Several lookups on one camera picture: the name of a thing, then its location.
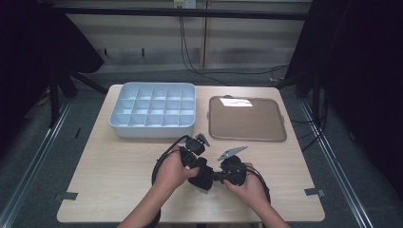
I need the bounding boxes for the aluminium floor rail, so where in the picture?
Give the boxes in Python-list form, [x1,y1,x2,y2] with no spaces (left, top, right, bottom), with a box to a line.
[0,98,74,228]
[297,99,374,228]

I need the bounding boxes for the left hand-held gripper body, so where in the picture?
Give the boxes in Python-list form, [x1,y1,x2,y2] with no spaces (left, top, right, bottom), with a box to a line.
[179,132,211,169]

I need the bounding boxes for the dark curtain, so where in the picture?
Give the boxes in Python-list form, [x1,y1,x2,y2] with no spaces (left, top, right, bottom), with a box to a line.
[284,0,403,198]
[0,0,106,153]

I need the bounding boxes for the black hanging cable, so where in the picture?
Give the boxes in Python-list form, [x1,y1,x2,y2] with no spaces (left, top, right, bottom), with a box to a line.
[179,15,289,86]

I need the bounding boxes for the black horizontal bar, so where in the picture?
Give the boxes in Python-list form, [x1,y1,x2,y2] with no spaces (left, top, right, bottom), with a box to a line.
[51,6,313,22]

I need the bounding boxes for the person's left hand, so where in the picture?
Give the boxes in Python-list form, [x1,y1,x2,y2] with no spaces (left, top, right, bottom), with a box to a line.
[154,153,201,198]

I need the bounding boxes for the black floor cable bundle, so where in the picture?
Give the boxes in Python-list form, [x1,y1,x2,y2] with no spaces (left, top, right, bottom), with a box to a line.
[291,88,329,151]

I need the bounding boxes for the black sock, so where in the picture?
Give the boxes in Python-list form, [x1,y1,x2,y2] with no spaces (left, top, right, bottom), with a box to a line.
[187,157,215,191]

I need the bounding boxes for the grey tape piece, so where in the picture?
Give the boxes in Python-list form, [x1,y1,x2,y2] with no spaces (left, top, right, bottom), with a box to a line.
[53,191,79,202]
[304,187,326,198]

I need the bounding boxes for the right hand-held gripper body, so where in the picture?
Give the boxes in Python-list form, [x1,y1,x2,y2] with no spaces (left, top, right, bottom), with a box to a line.
[217,145,249,187]

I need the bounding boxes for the right hand-held gripper cable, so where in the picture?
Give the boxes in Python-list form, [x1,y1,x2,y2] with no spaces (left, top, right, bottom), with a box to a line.
[245,166,272,205]

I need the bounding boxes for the person's right hand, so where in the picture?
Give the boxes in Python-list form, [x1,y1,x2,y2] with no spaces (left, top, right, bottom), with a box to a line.
[222,161,270,210]

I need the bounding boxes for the white divided storage box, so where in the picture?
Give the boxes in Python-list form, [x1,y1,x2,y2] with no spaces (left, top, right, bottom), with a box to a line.
[108,82,197,140]

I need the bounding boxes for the black metal stand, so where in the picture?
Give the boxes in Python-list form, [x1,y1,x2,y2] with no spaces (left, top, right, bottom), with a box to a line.
[47,63,108,129]
[274,72,321,124]

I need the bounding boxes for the brown flat tray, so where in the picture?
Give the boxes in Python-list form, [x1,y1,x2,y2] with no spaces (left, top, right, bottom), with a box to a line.
[207,94,288,143]

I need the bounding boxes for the white wall outlet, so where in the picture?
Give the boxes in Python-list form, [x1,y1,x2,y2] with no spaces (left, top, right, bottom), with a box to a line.
[173,0,198,10]

